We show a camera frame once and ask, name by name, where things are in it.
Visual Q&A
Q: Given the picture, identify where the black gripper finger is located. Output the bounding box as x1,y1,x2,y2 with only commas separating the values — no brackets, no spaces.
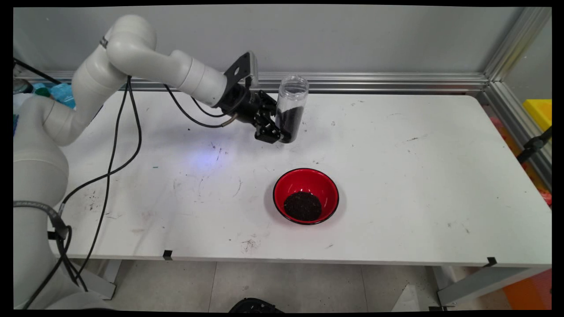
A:
259,90,279,116
254,114,291,145

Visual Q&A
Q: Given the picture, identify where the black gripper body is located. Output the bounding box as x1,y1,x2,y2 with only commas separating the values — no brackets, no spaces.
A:
215,84,268,129

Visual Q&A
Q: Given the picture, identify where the clear jar with black granules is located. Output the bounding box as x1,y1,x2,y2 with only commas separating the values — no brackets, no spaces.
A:
275,75,310,144

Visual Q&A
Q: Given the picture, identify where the red bowl with black rim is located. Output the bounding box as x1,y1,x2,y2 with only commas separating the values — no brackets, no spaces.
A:
272,168,340,225

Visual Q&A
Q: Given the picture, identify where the pile of black granules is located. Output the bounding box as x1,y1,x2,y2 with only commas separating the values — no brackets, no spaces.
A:
283,191,323,222

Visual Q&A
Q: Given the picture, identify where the black round floor object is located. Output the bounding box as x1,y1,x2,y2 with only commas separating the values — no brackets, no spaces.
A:
229,298,285,313

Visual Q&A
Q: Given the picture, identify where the blue plastic bag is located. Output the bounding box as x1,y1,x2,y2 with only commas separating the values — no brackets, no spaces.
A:
13,82,79,135

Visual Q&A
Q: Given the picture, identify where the white table leg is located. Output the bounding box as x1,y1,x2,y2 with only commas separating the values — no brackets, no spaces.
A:
62,259,122,300
434,265,547,306

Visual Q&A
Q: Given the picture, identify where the yellow plastic box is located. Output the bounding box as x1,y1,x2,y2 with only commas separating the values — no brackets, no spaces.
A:
523,99,552,132

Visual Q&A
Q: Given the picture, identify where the orange plastic crate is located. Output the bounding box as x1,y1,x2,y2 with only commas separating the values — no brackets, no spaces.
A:
502,269,552,310

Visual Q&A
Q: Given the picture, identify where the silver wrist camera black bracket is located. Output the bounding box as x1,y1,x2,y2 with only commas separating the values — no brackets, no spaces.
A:
224,52,259,88

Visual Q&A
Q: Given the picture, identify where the short black camera cable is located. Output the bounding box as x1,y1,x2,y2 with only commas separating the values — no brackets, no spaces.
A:
190,77,254,118

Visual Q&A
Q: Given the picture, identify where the black cable with metal plug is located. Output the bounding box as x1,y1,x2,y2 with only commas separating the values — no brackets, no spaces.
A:
164,84,238,129

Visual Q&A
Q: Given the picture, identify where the long horizontal aluminium frame rail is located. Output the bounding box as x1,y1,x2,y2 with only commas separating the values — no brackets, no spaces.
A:
13,70,490,95

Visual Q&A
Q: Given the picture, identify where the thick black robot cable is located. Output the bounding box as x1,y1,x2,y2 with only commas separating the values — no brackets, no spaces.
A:
59,77,142,207

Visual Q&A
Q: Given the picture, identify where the thin long black cable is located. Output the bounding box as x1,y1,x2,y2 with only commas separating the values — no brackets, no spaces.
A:
73,79,130,282

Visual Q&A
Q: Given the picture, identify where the thin black background cable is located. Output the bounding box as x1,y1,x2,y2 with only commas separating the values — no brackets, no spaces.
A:
13,58,61,85

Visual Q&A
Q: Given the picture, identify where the black looped cable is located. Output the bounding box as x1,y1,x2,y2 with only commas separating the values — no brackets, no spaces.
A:
22,227,89,310

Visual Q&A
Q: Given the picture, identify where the short aluminium side rail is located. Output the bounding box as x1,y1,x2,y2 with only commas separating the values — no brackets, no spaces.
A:
482,81,552,192

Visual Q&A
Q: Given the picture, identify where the upright aluminium frame post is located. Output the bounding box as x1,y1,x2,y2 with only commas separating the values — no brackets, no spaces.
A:
482,7,552,82

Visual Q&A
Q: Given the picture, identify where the black clamp handle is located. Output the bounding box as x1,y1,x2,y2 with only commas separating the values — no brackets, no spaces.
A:
516,127,552,164

